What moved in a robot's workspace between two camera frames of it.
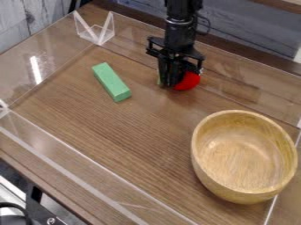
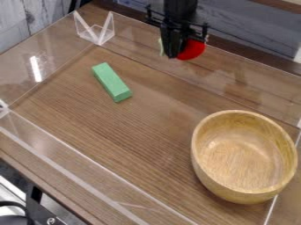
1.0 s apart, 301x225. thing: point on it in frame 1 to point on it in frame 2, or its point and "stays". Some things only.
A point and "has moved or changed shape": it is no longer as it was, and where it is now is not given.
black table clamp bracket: x=39 y=214 stays
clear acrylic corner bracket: x=95 y=33 stays
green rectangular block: x=116 y=89 stays
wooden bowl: x=243 y=156 stays
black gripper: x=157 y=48 to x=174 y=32
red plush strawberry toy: x=189 y=83 has moved or changed shape
